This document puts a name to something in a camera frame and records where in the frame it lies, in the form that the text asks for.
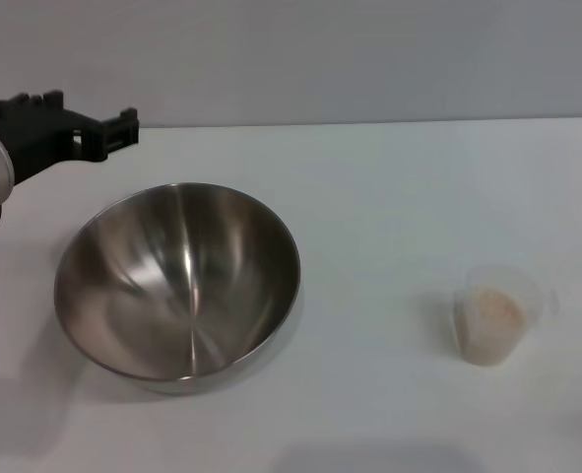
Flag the clear plastic measuring cup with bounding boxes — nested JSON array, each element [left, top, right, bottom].
[[451, 263, 560, 367]]

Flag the stainless steel mixing bowl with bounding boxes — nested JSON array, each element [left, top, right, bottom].
[[52, 181, 302, 396]]

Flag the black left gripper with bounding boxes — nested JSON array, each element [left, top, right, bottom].
[[0, 90, 140, 186]]

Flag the white rice grains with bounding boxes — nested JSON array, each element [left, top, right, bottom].
[[458, 286, 525, 366]]

